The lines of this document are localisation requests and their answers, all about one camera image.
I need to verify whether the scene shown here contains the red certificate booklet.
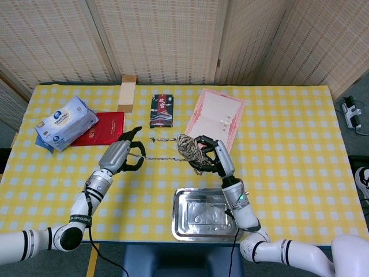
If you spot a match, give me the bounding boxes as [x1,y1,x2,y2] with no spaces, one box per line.
[70,111,125,147]

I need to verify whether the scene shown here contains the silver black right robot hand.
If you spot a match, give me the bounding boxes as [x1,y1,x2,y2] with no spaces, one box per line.
[187,134,236,178]

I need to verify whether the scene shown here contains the small wooden block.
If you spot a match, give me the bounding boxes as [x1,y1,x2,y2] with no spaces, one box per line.
[117,74,137,113]

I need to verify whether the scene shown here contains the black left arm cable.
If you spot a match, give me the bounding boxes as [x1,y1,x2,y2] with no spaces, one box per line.
[84,189,131,277]

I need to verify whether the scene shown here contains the braided multicolour rope bundle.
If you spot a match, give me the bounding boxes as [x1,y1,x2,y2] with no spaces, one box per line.
[128,133,207,176]

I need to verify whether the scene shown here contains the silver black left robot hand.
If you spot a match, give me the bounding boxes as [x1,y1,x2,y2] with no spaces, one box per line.
[98,126,146,175]

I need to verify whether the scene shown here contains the black white sneaker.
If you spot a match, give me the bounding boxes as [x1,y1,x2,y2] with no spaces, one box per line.
[355,166,369,205]

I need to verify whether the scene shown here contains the woven bamboo screen panel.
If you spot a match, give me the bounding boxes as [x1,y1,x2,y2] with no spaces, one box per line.
[259,0,369,100]
[214,0,289,86]
[86,0,228,85]
[0,0,119,96]
[0,70,31,132]

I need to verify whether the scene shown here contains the silver metal tray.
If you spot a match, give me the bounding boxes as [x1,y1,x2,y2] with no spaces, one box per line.
[172,188,244,242]

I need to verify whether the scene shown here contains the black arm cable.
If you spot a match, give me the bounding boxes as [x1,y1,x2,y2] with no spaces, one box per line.
[224,207,243,277]
[84,189,131,277]

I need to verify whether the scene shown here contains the white power strip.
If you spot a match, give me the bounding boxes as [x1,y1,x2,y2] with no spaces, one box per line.
[341,96,363,130]

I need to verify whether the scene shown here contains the blue white tissue pack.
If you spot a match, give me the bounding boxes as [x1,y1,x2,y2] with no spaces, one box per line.
[34,96,100,152]

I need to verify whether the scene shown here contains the blue robot base seat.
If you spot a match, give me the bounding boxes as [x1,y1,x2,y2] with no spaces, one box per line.
[122,244,244,277]

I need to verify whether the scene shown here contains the pink bordered paper certificate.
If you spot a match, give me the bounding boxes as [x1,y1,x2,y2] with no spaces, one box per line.
[184,88,246,153]

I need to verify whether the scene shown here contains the dark box with red print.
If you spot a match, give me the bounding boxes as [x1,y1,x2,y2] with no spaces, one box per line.
[149,93,175,129]

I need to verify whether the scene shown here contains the yellow white checkered tablecloth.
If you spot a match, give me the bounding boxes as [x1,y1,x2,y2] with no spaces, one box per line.
[0,84,364,248]

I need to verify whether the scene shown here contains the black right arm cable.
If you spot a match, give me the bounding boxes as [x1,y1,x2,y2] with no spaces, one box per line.
[224,207,243,277]

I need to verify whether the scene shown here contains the yellow floor tape strip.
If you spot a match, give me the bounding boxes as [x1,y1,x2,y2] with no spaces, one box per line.
[85,244,100,277]

